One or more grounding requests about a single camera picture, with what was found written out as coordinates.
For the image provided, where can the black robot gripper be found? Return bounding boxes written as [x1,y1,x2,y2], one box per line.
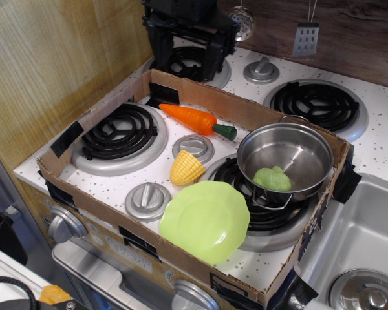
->
[141,1,239,81]

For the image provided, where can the stainless steel pan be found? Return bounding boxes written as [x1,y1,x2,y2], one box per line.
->
[237,115,334,211]

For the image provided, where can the green toy broccoli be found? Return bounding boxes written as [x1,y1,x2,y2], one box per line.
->
[252,166,292,191]

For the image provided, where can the rear left black burner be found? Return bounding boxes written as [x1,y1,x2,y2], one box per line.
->
[144,46,232,89]

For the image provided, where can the black burner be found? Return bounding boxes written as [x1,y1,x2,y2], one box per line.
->
[263,79,369,142]
[200,154,318,253]
[72,103,168,177]
[144,46,232,89]

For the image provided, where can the hanging silver strainer ladle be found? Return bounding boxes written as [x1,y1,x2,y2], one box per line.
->
[228,0,256,42]

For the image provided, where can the silver knob rear stove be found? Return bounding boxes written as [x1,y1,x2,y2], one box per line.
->
[243,57,280,84]

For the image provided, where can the silver knob stove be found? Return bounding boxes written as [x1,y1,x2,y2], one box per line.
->
[124,182,171,222]
[172,134,215,163]
[243,57,280,84]

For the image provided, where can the orange toy carrot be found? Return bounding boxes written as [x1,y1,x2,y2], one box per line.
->
[159,103,237,141]

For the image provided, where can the silver knob centre stove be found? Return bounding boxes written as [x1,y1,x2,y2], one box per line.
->
[172,134,215,163]

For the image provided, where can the front left black burner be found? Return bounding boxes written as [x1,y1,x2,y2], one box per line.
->
[72,103,168,177]

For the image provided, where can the hanging silver spatula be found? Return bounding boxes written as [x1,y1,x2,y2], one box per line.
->
[292,1,319,57]

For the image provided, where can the yellow toy corn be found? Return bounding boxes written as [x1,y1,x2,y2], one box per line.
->
[169,150,206,186]

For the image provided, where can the rear right black burner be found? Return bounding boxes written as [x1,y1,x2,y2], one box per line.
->
[263,79,369,142]

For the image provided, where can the silver knob front stove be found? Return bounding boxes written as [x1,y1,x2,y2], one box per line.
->
[124,182,171,222]

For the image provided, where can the light green plastic plate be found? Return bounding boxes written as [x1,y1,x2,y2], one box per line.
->
[159,181,250,265]

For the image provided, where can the front right black burner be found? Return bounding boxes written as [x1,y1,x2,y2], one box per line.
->
[200,154,318,253]

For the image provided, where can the left oven front knob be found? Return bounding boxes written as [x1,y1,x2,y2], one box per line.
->
[48,206,87,243]

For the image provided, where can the oven knob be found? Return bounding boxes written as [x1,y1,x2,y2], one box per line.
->
[171,279,220,310]
[48,206,87,243]

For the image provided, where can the right oven front knob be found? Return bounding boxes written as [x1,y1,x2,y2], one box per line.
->
[171,279,220,310]

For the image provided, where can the silver sink basin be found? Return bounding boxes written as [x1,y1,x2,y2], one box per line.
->
[298,174,388,309]

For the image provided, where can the orange toy bottom left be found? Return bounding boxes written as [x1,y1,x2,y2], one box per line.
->
[38,285,72,305]

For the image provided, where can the silver sink drain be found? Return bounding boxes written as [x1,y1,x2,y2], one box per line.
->
[327,269,388,309]

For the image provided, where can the silver oven door handle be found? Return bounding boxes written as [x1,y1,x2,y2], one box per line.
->
[51,240,149,310]

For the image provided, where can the black cable bottom left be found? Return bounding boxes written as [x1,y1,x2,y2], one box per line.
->
[0,276,38,310]

